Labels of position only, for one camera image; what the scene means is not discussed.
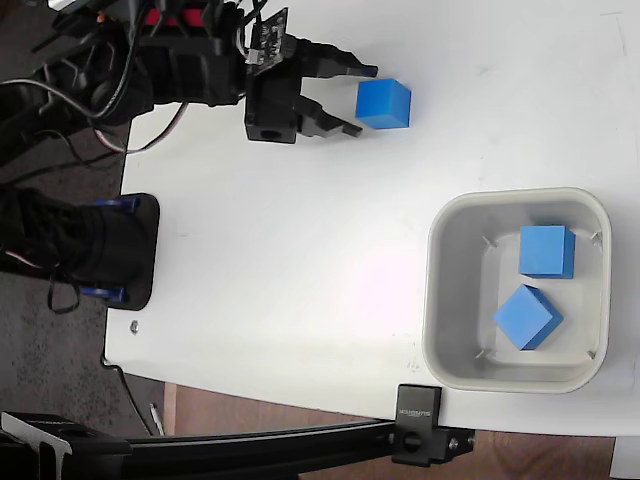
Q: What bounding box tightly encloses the gripper camera circuit board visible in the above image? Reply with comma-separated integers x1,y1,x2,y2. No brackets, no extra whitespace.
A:
243,6,292,77

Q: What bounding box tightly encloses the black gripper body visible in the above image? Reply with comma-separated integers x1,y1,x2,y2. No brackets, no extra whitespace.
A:
243,48,304,145

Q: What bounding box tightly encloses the white servo cable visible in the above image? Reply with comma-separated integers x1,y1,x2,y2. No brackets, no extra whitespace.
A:
0,249,51,272

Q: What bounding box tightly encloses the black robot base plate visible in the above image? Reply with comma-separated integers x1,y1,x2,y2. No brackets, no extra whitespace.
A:
74,192,161,311

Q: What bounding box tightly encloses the blue base clamp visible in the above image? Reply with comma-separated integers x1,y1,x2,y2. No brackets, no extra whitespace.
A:
79,285,127,305
93,196,141,215

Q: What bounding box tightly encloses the black table clamp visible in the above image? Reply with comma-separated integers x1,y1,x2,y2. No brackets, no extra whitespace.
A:
390,383,476,468

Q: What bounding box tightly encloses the black six-joint robot arm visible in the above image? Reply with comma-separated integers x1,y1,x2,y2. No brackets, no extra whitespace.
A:
0,0,250,301

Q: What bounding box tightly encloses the black metal bracket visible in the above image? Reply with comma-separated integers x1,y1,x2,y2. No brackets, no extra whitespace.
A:
0,410,134,480

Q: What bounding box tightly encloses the black tripod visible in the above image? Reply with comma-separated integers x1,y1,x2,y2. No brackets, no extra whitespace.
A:
31,8,109,57

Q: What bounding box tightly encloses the white plastic bin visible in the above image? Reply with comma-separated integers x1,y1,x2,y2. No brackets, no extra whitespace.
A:
421,186,614,395

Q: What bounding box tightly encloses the white and red cable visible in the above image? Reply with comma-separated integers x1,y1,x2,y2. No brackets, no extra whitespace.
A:
93,101,190,155

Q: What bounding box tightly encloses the black looped cable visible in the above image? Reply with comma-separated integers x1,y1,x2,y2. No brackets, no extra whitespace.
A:
0,0,166,122

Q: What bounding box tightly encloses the blue cube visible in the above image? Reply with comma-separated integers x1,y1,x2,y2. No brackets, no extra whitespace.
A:
354,77,414,132
492,283,566,352
518,224,577,281

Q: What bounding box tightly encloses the black floor cable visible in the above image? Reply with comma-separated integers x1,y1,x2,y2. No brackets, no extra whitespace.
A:
101,355,152,437

